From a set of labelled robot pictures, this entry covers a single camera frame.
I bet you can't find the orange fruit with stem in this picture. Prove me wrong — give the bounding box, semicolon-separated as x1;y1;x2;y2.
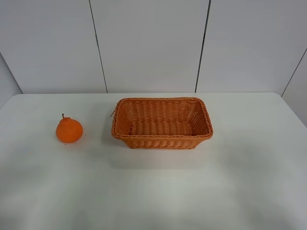
56;114;83;144

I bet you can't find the orange woven wicker basket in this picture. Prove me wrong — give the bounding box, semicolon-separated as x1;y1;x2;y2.
111;97;213;150

